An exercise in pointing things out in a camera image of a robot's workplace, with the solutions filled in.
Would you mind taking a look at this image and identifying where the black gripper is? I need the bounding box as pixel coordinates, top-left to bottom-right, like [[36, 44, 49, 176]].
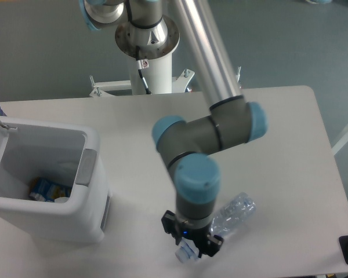
[[161, 210, 223, 258]]

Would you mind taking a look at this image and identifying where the clear plastic water bottle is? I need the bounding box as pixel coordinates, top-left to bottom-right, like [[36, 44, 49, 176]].
[[175, 192, 256, 263]]

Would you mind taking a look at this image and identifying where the white plastic wrapper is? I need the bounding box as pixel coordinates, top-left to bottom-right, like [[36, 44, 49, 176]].
[[55, 197, 69, 204]]

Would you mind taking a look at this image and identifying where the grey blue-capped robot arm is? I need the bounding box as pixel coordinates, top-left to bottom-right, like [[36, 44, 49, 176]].
[[79, 1, 268, 262]]

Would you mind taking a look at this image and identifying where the white open trash can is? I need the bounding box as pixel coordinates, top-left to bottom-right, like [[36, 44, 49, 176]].
[[0, 116, 111, 243]]

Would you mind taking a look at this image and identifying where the blue yellow snack packet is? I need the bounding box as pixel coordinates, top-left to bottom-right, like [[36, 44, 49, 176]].
[[28, 177, 72, 203]]

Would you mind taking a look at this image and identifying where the black base cable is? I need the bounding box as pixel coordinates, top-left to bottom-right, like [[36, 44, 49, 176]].
[[135, 45, 152, 95]]

